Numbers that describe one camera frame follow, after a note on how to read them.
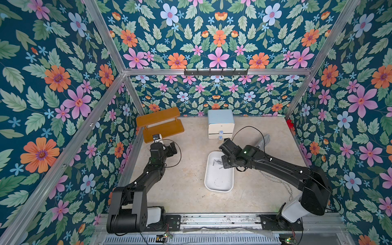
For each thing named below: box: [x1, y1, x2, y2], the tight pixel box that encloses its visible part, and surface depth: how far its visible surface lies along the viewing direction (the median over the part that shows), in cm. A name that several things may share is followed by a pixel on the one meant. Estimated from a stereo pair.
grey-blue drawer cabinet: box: [207, 109, 235, 141], surface depth 100 cm
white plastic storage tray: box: [204, 150, 235, 193], surface depth 88 cm
